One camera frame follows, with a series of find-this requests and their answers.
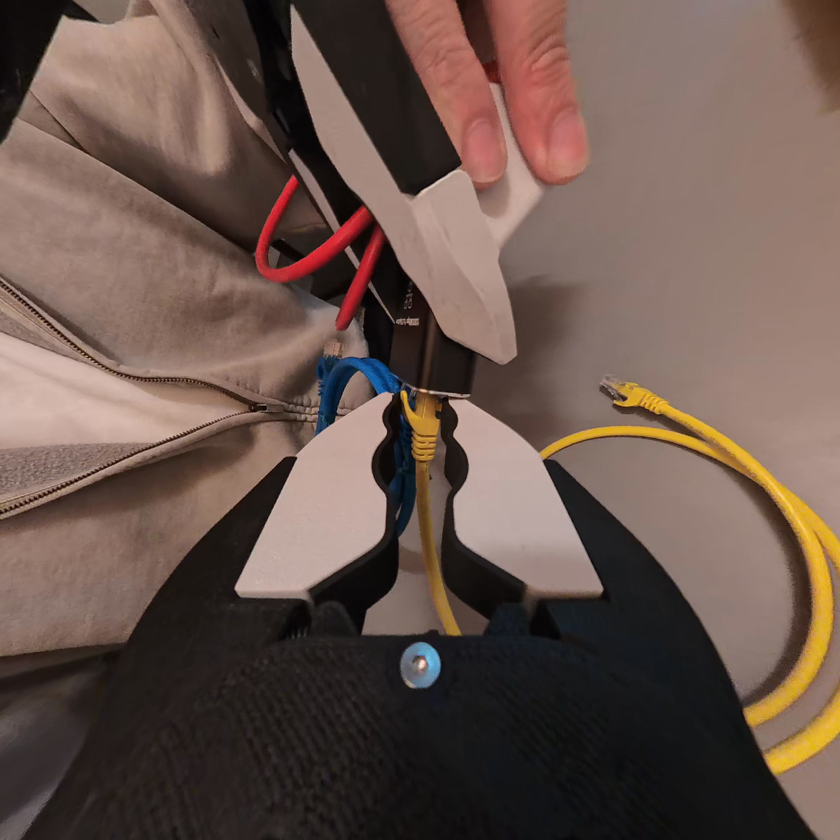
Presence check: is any blue ethernet cable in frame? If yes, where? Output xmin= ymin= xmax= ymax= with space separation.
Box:
xmin=315 ymin=338 xmax=419 ymax=538

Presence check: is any yellow ethernet cable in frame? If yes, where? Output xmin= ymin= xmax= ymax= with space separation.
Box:
xmin=400 ymin=374 xmax=840 ymax=777

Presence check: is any beige zip sweatshirt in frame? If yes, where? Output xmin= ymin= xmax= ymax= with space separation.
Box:
xmin=0 ymin=0 xmax=376 ymax=660

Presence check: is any black ethernet splitter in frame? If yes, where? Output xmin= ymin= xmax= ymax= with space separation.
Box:
xmin=386 ymin=279 xmax=478 ymax=401

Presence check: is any person's left hand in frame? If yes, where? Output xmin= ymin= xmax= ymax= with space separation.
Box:
xmin=386 ymin=0 xmax=589 ymax=186

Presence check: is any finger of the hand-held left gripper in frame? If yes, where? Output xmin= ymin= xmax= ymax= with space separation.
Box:
xmin=289 ymin=7 xmax=547 ymax=366
xmin=287 ymin=151 xmax=396 ymax=309

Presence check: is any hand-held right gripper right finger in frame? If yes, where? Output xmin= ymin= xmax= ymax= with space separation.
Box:
xmin=440 ymin=397 xmax=605 ymax=605

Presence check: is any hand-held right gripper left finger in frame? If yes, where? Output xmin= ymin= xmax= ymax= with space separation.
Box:
xmin=234 ymin=394 xmax=403 ymax=603

